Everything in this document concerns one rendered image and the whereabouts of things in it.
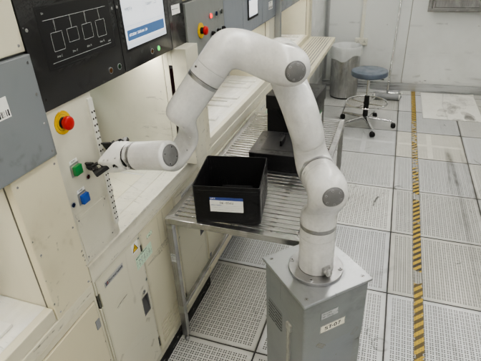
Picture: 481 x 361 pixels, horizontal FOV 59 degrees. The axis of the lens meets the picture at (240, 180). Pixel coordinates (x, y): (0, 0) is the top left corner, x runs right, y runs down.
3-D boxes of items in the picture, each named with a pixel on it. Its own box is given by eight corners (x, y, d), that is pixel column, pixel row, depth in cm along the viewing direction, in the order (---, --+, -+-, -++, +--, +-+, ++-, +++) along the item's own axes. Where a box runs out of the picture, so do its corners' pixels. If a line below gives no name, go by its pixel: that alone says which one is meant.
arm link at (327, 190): (330, 212, 147) (334, 150, 135) (348, 245, 131) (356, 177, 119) (295, 216, 146) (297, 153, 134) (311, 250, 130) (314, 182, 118)
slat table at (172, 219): (298, 369, 201) (303, 241, 163) (183, 339, 219) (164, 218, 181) (336, 218, 307) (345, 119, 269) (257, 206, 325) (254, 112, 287)
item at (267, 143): (305, 177, 207) (305, 152, 200) (247, 170, 215) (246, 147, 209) (315, 151, 231) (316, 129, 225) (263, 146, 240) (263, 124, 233)
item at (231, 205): (195, 220, 178) (191, 185, 170) (210, 187, 202) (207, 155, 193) (260, 225, 174) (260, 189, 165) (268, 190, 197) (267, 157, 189)
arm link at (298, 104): (312, 208, 131) (298, 182, 145) (348, 193, 131) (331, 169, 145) (260, 55, 106) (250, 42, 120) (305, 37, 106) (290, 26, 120)
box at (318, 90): (313, 142, 241) (315, 99, 229) (265, 136, 251) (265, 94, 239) (324, 124, 264) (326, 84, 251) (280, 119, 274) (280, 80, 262)
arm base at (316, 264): (354, 274, 146) (359, 230, 137) (308, 294, 139) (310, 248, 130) (321, 244, 161) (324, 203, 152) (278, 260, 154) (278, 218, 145)
